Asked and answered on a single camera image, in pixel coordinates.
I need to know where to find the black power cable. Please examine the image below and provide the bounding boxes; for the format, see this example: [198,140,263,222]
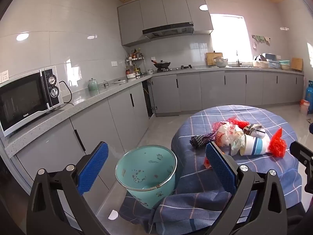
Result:
[58,80,74,107]

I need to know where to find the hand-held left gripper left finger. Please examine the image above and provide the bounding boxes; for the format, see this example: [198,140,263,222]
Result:
[26,141,109,235]

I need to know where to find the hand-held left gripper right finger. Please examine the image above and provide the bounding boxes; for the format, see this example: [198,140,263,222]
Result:
[203,141,288,235]

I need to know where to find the blue gas cylinder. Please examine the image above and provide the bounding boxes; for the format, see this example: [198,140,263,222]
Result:
[305,80,313,114]

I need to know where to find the brown wooden board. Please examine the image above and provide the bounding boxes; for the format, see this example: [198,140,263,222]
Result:
[291,57,304,72]

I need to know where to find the black foam net sleeve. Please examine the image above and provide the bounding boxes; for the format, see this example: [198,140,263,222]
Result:
[189,135,208,150]

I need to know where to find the blue plaid tablecloth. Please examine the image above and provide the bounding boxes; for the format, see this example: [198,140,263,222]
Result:
[119,105,306,235]

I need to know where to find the wooden cutting board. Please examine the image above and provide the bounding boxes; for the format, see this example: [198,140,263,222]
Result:
[206,52,223,66]

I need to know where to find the purple snack wrapper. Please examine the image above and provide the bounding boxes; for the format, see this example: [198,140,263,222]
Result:
[203,132,217,144]

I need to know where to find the clear plastic bag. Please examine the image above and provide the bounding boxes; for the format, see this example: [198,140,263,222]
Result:
[214,122,245,152]

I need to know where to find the striped paper cup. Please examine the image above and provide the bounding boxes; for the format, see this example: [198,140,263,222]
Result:
[239,135,271,156]

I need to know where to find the metal spice rack with bottles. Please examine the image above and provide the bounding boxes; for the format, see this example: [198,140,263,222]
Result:
[125,48,146,77]

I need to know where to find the red foam net sleeve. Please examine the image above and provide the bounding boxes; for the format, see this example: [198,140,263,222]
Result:
[226,117,250,130]

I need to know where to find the white red bucket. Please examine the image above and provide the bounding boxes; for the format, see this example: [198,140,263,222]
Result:
[300,99,310,115]

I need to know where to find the black wok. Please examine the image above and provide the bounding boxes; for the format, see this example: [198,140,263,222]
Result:
[151,58,172,69]

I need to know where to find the black range hood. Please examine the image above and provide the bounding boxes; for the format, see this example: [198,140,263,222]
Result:
[142,22,195,40]

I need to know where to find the black silver microwave oven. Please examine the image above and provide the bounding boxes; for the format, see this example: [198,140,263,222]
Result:
[0,66,64,137]

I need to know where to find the gas stove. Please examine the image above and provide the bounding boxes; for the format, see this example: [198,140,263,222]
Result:
[156,65,196,72]

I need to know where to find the large pale bowl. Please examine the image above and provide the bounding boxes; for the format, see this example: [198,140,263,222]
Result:
[212,57,228,68]

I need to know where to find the grey kitchen counter cabinets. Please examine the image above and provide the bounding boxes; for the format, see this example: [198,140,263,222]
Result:
[0,66,305,194]

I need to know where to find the hanging cloths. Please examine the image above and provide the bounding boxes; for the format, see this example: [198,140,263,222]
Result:
[252,34,271,49]

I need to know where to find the blue plastic container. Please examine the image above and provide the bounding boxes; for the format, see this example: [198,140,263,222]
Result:
[265,53,282,69]

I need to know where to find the teal trash bin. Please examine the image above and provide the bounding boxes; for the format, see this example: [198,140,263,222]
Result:
[115,146,178,210]

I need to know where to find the grey wall cabinets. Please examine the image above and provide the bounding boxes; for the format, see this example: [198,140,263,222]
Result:
[117,0,214,46]

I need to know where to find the white dish basin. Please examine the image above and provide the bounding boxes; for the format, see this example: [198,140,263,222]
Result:
[253,53,269,68]

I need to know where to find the bright window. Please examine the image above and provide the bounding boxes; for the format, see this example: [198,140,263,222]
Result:
[210,13,252,65]

